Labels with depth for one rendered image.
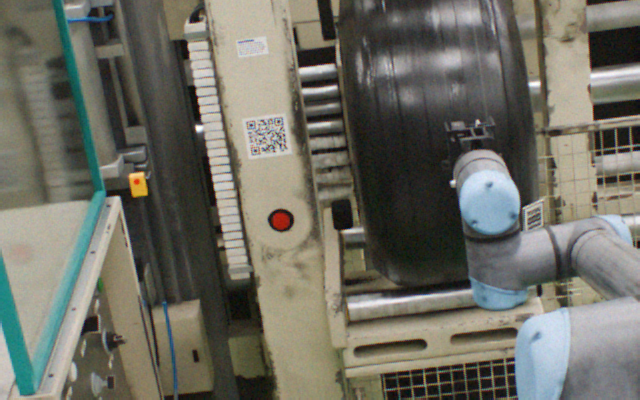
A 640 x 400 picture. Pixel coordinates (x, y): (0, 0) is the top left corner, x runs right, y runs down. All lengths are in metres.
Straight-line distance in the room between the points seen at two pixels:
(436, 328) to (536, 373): 0.94
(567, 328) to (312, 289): 1.04
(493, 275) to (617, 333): 0.40
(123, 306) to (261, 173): 0.38
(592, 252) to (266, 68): 0.74
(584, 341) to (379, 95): 0.79
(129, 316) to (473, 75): 0.65
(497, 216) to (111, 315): 0.66
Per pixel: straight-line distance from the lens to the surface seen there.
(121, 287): 2.04
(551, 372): 1.37
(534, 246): 1.77
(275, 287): 2.36
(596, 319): 1.40
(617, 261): 1.64
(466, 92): 2.06
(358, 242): 2.55
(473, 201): 1.70
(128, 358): 2.10
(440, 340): 2.31
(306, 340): 2.41
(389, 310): 2.30
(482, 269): 1.76
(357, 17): 2.15
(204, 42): 2.20
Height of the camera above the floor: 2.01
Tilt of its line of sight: 23 degrees down
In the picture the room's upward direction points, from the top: 9 degrees counter-clockwise
